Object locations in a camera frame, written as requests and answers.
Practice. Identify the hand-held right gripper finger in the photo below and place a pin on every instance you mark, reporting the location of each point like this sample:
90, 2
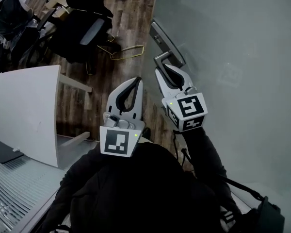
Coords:
163, 91
188, 80

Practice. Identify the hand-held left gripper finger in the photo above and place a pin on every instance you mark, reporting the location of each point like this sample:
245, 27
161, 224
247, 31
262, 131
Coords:
139, 105
110, 103

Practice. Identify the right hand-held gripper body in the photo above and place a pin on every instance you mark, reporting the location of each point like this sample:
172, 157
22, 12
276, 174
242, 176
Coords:
191, 108

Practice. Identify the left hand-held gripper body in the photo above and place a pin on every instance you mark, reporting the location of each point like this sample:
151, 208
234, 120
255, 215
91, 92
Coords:
116, 142

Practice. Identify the frosted glass door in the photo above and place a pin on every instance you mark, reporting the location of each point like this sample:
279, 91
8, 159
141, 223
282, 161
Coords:
232, 57

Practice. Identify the person's left forearm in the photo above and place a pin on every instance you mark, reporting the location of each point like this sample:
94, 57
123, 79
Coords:
75, 176

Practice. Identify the person's right forearm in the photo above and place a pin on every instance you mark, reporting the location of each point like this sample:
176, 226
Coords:
203, 154

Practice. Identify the black shoulder bag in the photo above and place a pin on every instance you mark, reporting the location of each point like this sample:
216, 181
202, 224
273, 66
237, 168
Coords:
269, 215

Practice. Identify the person's left black shoe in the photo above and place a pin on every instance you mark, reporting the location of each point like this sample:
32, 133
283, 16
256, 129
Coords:
146, 132

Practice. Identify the person's dark jacket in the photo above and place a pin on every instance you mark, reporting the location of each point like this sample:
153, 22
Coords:
135, 198

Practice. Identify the black office chair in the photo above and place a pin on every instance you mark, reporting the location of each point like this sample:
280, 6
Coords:
82, 33

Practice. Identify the white upturned table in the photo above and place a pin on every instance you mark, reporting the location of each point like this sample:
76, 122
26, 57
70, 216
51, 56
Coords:
24, 105

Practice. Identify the brown cardboard piece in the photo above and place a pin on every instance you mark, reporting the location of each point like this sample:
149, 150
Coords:
54, 6

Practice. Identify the glass partition with blinds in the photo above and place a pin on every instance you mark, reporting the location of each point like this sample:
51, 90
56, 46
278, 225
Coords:
14, 190

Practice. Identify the black flat panel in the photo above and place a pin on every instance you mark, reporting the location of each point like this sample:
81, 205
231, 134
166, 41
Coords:
3, 149

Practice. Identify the plastic-wrapped office chair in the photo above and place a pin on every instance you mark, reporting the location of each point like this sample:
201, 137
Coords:
9, 21

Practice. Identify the left hand-held gripper camera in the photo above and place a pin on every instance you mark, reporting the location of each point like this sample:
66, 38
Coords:
114, 118

